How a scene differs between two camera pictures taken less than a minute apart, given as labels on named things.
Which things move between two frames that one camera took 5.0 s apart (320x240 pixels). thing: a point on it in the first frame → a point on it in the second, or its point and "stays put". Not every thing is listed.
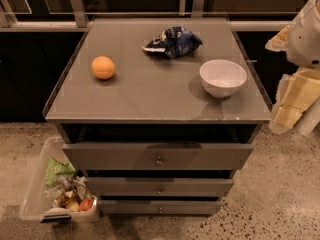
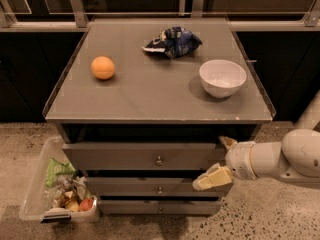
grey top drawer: x=154 y=156 stays put
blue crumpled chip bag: x=174 y=42 stays put
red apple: x=86 y=204 stays put
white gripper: x=306 y=40 → x=239 y=160
